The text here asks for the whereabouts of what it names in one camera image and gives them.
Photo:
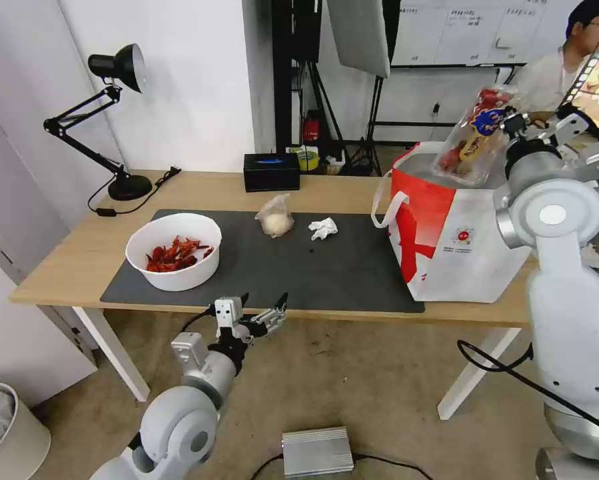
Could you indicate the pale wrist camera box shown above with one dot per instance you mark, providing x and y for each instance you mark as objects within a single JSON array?
[{"x": 227, "y": 311}]

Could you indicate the black tissue box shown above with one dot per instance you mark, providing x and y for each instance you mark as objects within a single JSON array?
[{"x": 271, "y": 177}]

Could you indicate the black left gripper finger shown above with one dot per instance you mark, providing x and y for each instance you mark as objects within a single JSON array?
[
  {"x": 243, "y": 301},
  {"x": 274, "y": 316}
]

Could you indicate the black metal frame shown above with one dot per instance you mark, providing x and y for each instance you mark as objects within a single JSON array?
[{"x": 281, "y": 75}]

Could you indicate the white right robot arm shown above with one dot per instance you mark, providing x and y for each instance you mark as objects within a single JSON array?
[{"x": 569, "y": 310}]

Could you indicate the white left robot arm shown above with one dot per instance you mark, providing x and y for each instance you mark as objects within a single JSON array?
[{"x": 179, "y": 425}]

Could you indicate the beige trash bin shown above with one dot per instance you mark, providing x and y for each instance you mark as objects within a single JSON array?
[{"x": 24, "y": 440}]

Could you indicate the person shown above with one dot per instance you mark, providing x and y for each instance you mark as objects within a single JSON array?
[{"x": 539, "y": 85}]

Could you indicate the clear bag with white bun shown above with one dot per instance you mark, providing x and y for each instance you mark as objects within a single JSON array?
[{"x": 276, "y": 222}]

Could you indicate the white round bowl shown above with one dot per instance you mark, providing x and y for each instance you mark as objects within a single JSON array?
[{"x": 179, "y": 281}]

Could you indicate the clear plastic crawfish package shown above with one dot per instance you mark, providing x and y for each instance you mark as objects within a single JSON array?
[{"x": 471, "y": 145}]

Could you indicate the grey softbox panel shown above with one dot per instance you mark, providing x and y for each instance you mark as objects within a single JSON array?
[{"x": 359, "y": 35}]

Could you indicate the white whiteboard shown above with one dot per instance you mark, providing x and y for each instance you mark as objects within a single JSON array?
[{"x": 454, "y": 40}]

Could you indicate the white cabinet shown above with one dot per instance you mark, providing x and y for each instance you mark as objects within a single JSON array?
[{"x": 9, "y": 325}]

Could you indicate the silver power supply box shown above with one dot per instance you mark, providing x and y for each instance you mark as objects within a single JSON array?
[{"x": 316, "y": 450}]

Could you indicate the red crawfish shells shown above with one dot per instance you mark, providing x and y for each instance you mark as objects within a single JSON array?
[{"x": 174, "y": 255}]

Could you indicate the black desk lamp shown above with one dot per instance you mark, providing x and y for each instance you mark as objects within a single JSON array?
[{"x": 129, "y": 189}]

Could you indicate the black desk mat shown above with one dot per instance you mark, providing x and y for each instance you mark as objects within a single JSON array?
[{"x": 279, "y": 270}]

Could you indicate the black light stand tripod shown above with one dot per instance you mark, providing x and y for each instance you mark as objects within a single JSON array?
[{"x": 329, "y": 115}]

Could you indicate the red white takeout bag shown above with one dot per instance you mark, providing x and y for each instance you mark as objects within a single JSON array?
[{"x": 469, "y": 260}]

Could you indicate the wooden table white legs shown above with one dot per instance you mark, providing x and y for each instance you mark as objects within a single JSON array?
[{"x": 54, "y": 280}]

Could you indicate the crumpled white paper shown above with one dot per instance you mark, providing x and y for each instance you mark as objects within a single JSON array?
[{"x": 595, "y": 257}]

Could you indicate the crumpled white tissue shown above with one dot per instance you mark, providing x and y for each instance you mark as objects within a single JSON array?
[{"x": 323, "y": 229}]

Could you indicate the red fire extinguisher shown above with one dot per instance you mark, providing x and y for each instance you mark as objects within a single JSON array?
[{"x": 312, "y": 131}]

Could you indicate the green yellow tape roll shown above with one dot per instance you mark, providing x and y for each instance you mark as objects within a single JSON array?
[{"x": 306, "y": 159}]

